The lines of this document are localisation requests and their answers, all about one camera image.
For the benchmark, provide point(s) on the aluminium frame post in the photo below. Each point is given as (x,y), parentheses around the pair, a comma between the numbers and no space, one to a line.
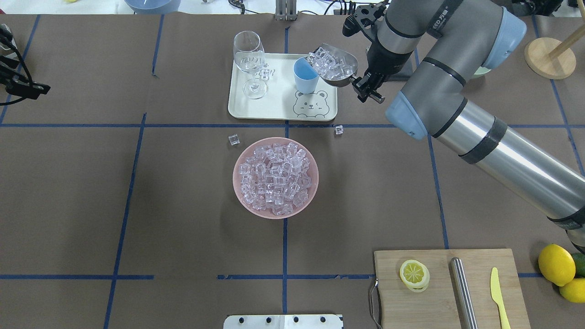
(286,10)

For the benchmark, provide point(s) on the yellow lemon upper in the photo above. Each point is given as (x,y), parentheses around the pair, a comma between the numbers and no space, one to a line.
(556,265)

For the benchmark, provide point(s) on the lemon slice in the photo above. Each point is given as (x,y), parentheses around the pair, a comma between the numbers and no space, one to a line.
(415,275)

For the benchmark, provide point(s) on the clear wine glass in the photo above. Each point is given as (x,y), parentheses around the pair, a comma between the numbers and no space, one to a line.
(249,57)

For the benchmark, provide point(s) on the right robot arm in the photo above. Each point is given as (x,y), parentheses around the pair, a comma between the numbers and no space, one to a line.
(468,34)

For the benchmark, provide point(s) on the green bowl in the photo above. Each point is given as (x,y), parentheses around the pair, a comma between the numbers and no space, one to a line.
(481,71)

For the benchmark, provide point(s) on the blue bowl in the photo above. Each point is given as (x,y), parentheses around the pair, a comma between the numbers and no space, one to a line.
(154,7)

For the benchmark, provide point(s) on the pile of clear ice cubes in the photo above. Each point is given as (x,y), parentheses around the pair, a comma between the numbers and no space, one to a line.
(274,179)

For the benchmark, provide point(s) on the metal ice scoop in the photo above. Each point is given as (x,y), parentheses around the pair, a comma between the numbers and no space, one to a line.
(335,66)

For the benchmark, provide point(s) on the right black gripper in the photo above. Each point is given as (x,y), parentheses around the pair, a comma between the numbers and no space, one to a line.
(382,58)

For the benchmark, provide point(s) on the wooden cutting board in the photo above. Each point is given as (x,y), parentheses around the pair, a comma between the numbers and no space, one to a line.
(438,306)

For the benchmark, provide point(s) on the yellow plastic knife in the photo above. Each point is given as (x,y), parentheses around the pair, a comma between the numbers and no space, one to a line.
(497,297)

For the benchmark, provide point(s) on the green lime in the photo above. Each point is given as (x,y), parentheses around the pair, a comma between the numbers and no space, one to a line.
(579,261)

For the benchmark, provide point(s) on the yellow lemon lower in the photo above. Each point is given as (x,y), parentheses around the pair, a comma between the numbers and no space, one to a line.
(574,291)

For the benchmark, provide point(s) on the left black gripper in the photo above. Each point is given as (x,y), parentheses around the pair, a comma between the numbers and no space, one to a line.
(27,91)

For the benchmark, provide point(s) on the pink bowl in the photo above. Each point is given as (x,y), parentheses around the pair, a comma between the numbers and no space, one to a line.
(275,177)

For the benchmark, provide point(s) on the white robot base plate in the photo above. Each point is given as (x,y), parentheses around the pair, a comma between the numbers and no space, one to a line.
(284,321)

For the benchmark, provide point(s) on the loose ice cube left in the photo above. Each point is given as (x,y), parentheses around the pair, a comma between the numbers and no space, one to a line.
(234,139)

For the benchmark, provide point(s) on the light blue cup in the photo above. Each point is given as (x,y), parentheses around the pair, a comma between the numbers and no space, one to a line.
(305,76)

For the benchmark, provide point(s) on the wooden stand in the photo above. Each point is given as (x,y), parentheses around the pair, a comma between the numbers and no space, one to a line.
(552,58)

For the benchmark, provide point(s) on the metal rod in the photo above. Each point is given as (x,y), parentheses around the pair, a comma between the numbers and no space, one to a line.
(462,294)

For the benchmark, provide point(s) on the yellow lemon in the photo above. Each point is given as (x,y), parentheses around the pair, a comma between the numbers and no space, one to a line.
(574,291)
(556,265)

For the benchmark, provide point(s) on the cream bear tray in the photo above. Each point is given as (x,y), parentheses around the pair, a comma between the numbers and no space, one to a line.
(282,100)

